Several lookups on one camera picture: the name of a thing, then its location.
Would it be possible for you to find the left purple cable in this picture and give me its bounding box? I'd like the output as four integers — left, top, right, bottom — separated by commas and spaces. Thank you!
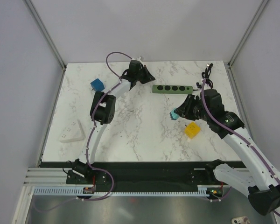
74, 51, 136, 201

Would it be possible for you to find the left aluminium frame post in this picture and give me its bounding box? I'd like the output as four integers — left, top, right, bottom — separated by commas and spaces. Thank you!
23, 0, 67, 71

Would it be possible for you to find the right aluminium frame post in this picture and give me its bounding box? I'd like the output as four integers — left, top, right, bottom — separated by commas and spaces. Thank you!
225, 0, 270, 69

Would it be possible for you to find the white angled socket block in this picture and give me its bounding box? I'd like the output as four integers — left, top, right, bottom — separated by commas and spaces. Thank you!
59, 119, 85, 143

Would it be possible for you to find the white slotted cable duct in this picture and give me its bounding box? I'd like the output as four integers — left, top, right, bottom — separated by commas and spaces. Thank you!
33, 185, 223, 197

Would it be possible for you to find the blue plug cube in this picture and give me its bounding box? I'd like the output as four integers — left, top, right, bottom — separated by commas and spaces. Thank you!
90, 78, 105, 91

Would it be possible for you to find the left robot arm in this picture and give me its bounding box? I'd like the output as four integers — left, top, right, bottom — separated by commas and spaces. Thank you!
66, 59, 155, 185

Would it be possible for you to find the yellow plug cube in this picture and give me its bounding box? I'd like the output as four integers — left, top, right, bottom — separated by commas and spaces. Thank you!
184, 122, 200, 139

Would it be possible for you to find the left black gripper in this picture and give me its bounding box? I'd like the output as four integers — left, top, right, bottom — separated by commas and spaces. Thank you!
135, 66, 155, 85

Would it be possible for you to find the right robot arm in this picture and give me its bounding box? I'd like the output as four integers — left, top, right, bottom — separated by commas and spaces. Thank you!
173, 89, 280, 216

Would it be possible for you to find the smartphone with camera lenses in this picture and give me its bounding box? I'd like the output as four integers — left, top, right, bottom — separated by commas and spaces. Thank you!
231, 216, 251, 224

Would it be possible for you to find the aluminium frame post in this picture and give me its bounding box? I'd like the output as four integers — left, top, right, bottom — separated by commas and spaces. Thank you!
225, 0, 270, 69
23, 0, 67, 71

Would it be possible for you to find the teal plug cube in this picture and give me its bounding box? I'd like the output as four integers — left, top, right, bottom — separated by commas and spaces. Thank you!
169, 108, 180, 120

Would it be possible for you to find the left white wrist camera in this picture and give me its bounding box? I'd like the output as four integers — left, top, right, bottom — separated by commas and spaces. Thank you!
132, 56, 144, 63

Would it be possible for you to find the purple cable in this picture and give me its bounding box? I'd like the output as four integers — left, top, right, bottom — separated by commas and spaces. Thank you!
200, 79, 280, 220
74, 51, 136, 201

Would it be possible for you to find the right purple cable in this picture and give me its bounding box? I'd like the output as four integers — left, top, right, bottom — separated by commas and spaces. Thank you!
200, 79, 280, 220

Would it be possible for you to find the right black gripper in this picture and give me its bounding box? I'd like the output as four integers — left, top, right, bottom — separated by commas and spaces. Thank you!
174, 94, 211, 122

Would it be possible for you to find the black power strip cable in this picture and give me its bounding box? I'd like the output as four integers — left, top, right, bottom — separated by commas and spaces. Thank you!
192, 63, 214, 91

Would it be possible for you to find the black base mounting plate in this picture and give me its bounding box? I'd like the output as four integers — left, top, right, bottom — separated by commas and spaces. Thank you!
40, 161, 222, 192

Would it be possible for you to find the green power strip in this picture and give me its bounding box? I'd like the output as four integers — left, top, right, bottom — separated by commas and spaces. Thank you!
152, 85, 194, 95

